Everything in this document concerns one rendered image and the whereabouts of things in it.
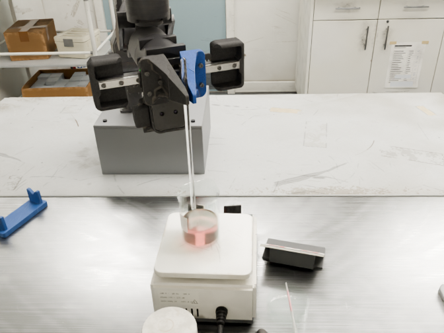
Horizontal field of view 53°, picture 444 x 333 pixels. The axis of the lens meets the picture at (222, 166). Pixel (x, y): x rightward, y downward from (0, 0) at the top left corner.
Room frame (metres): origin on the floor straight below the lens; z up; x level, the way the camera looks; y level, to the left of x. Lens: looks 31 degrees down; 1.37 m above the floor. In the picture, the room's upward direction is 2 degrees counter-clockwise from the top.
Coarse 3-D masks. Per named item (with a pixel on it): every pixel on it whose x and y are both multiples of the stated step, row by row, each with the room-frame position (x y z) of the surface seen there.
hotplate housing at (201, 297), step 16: (256, 224) 0.51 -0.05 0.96; (256, 256) 0.46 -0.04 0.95; (256, 272) 0.43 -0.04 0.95; (160, 288) 0.39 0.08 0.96; (176, 288) 0.39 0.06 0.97; (192, 288) 0.39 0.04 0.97; (208, 288) 0.39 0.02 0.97; (224, 288) 0.39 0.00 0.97; (240, 288) 0.39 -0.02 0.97; (160, 304) 0.39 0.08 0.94; (176, 304) 0.39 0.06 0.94; (192, 304) 0.39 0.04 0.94; (208, 304) 0.39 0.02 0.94; (224, 304) 0.38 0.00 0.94; (240, 304) 0.38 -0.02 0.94; (208, 320) 0.39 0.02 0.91; (224, 320) 0.37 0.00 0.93; (240, 320) 0.39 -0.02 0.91
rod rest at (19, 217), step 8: (32, 192) 0.66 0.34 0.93; (32, 200) 0.66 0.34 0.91; (40, 200) 0.65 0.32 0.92; (24, 208) 0.64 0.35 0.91; (32, 208) 0.64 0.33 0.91; (40, 208) 0.65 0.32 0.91; (0, 216) 0.59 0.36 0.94; (8, 216) 0.62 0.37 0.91; (16, 216) 0.62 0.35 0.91; (24, 216) 0.62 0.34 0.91; (32, 216) 0.63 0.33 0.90; (0, 224) 0.58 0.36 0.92; (8, 224) 0.60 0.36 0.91; (16, 224) 0.60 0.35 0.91; (0, 232) 0.58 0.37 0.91; (8, 232) 0.58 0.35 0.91
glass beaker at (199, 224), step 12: (204, 180) 0.49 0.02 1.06; (180, 192) 0.47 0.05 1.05; (204, 192) 0.48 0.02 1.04; (216, 192) 0.47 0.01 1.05; (180, 204) 0.44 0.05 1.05; (204, 204) 0.43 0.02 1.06; (216, 204) 0.45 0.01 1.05; (180, 216) 0.45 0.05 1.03; (192, 216) 0.43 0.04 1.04; (204, 216) 0.43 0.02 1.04; (216, 216) 0.45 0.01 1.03; (192, 228) 0.43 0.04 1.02; (204, 228) 0.43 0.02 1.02; (216, 228) 0.44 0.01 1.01; (192, 240) 0.43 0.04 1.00; (204, 240) 0.43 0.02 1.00; (216, 240) 0.44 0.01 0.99
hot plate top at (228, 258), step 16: (176, 224) 0.49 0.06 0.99; (224, 224) 0.48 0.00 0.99; (240, 224) 0.48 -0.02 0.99; (176, 240) 0.45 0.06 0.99; (224, 240) 0.45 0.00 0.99; (240, 240) 0.45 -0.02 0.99; (160, 256) 0.42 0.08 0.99; (176, 256) 0.42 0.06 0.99; (192, 256) 0.42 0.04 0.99; (208, 256) 0.42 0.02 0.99; (224, 256) 0.42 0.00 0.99; (240, 256) 0.42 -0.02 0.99; (160, 272) 0.40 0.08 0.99; (176, 272) 0.39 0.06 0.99; (192, 272) 0.39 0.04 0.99; (208, 272) 0.39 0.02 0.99; (224, 272) 0.39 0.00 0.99; (240, 272) 0.39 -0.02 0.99
